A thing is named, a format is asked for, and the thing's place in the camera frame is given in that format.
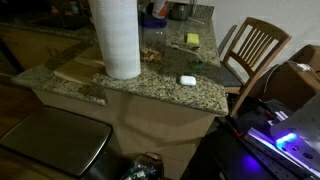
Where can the small white pill bottle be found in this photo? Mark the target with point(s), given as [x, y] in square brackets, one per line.
[160, 9]

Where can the white earbuds case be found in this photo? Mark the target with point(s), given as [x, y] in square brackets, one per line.
[187, 80]

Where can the metal spoon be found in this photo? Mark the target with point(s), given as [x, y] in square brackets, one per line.
[184, 47]

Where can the clear jar with blue lid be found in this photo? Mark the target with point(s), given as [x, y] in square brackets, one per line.
[152, 33]

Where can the yellow sponge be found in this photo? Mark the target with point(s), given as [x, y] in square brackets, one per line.
[192, 38]

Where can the white stick on counter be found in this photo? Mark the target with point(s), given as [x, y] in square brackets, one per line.
[200, 22]

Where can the wooden cutting board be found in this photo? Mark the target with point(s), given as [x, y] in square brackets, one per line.
[83, 67]

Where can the dark metal pot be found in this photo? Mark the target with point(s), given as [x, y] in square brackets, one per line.
[179, 11]

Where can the white paper towel roll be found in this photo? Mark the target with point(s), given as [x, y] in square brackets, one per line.
[116, 24]

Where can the wooden chair with grey seat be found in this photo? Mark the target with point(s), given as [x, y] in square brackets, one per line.
[254, 47]

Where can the stainless steel trash bin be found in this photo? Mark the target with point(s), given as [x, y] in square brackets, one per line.
[71, 143]

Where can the brown cardboard box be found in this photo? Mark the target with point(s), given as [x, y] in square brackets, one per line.
[296, 81]

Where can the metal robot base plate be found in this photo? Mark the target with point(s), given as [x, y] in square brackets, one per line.
[285, 148]

